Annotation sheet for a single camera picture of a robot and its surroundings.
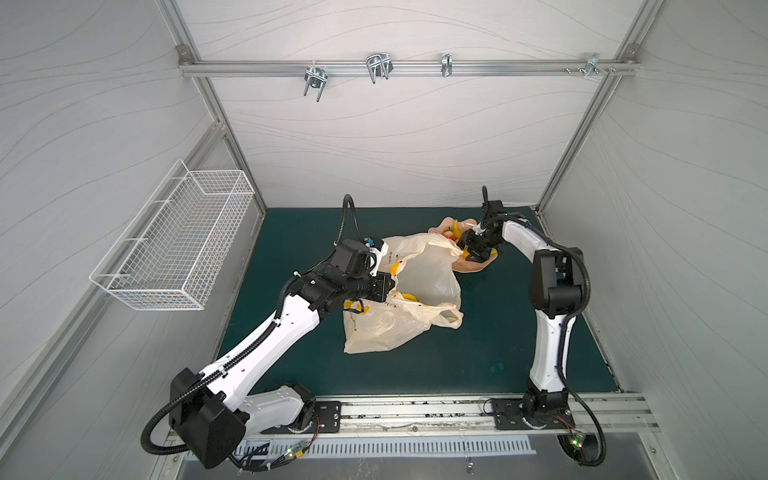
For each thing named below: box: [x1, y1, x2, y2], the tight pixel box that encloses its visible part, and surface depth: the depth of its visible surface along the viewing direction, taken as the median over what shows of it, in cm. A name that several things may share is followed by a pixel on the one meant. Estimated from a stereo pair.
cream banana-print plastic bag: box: [343, 233, 464, 354], surface depth 81 cm
